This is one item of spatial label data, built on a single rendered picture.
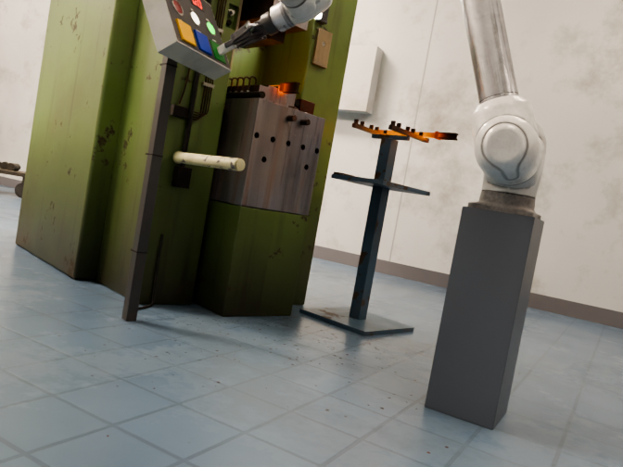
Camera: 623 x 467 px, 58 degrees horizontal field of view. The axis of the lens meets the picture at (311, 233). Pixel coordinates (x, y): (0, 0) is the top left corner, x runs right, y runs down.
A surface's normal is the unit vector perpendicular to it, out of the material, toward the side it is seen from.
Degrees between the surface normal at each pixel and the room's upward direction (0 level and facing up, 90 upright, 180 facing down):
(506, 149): 95
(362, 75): 90
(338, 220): 90
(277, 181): 90
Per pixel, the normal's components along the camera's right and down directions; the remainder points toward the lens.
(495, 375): -0.49, -0.04
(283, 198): 0.66, 0.16
